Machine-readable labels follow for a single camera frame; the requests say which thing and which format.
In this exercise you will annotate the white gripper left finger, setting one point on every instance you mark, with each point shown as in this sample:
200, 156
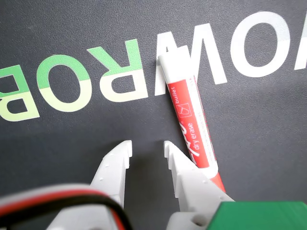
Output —
112, 167

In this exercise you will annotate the red dry erase marker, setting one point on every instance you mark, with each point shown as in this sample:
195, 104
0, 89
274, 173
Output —
184, 107

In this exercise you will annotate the dark mat with lettering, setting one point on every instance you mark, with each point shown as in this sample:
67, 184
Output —
251, 143

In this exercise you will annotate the green printed mount block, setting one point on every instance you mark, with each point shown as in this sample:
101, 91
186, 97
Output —
259, 215

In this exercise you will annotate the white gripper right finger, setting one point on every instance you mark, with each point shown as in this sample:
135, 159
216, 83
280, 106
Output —
192, 187

